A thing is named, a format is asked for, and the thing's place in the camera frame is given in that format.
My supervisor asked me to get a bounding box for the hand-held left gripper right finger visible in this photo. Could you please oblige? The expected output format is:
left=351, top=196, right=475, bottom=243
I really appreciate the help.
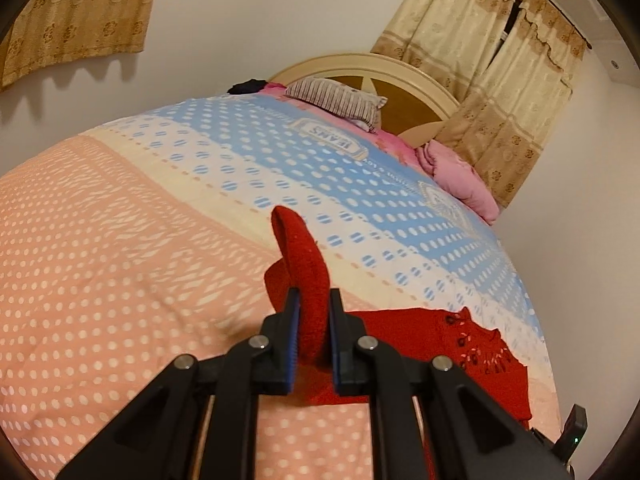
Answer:
left=327, top=287, right=576, bottom=480

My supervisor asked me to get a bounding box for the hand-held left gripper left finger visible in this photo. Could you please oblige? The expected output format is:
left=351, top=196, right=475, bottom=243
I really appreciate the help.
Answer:
left=56, top=287, right=301, bottom=480

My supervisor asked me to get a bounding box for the red knit sweater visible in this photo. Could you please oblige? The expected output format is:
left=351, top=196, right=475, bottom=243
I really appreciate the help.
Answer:
left=264, top=205, right=533, bottom=423

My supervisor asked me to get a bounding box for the dotted pink and blue bedsheet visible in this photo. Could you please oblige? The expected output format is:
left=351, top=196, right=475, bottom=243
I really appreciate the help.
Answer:
left=0, top=92, right=563, bottom=480

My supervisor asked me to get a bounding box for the pink quilt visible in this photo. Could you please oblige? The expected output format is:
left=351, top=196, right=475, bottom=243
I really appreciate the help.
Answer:
left=415, top=140, right=501, bottom=226

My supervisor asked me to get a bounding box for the striped pillow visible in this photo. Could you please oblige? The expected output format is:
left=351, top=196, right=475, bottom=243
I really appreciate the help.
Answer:
left=285, top=76, right=389, bottom=134

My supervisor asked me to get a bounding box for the cream wooden headboard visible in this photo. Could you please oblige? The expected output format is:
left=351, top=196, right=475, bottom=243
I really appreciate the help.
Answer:
left=267, top=52, right=461, bottom=150

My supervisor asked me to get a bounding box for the dark cloth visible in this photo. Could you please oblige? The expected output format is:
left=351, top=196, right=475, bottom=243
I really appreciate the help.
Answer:
left=227, top=79, right=271, bottom=96

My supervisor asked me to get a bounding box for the brown-hemmed window curtain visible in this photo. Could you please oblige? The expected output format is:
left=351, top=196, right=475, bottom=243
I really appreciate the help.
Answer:
left=434, top=0, right=589, bottom=211

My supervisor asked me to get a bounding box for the light cream window curtain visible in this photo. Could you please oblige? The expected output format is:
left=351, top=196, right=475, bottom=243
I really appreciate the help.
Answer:
left=370, top=0, right=521, bottom=98

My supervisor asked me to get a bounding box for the beige floral wall curtain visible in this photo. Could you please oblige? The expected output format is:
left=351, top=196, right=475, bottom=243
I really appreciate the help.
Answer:
left=0, top=0, right=169, bottom=92

